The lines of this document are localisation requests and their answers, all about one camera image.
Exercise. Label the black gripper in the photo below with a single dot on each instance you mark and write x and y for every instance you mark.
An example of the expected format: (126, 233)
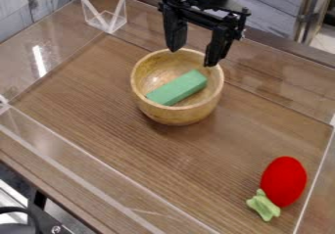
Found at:
(221, 15)

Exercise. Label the red plush fruit green leaf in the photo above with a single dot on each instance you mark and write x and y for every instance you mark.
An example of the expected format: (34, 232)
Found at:
(281, 188)

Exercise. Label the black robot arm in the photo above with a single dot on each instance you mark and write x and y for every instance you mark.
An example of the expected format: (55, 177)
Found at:
(223, 16)

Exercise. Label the wooden bowl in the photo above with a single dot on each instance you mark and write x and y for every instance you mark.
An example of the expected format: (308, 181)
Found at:
(161, 67)

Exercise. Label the green rectangular block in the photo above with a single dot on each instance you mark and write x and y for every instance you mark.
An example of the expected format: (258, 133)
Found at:
(179, 89)

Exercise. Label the metal table leg background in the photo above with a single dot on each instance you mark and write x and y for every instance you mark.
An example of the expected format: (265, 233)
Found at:
(310, 19)

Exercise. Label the black table leg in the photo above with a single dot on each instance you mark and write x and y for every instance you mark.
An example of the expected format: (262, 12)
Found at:
(39, 199)

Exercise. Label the clear acrylic corner bracket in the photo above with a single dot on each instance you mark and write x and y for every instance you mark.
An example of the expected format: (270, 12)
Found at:
(106, 20)

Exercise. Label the clear acrylic tray wall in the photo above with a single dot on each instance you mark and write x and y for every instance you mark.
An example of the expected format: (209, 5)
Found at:
(110, 201)

